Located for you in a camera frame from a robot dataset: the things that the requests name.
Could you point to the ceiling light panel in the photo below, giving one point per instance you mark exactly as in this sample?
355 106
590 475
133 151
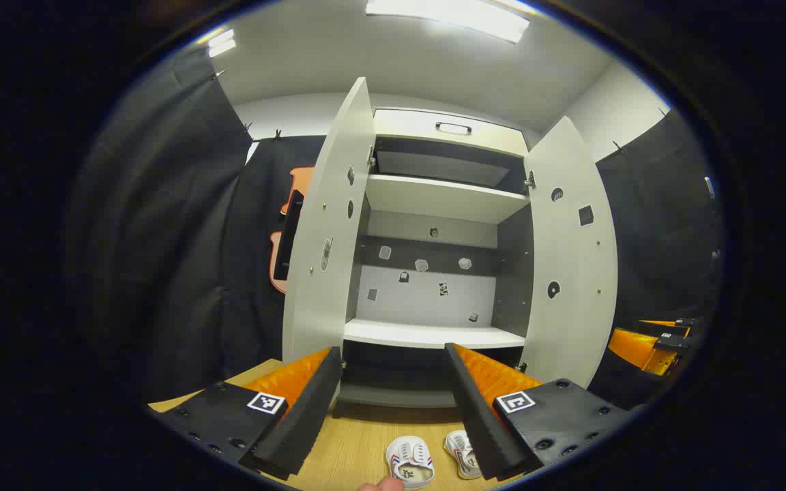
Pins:
222 43
447 17

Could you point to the white cabinet drawer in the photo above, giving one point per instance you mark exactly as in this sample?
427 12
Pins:
406 129

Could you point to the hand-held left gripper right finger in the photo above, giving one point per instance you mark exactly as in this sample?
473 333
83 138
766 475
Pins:
482 423

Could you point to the white shoe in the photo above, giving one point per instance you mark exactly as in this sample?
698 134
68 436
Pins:
462 453
410 460

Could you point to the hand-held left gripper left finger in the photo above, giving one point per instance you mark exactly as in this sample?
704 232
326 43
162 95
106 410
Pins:
304 416

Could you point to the white cabinet door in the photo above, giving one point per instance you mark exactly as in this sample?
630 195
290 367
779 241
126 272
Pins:
570 259
325 204

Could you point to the white shoe cabinet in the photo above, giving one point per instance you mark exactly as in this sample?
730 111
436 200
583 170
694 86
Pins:
434 198

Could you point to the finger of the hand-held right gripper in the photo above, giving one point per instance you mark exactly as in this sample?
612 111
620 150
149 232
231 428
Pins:
683 322
638 351

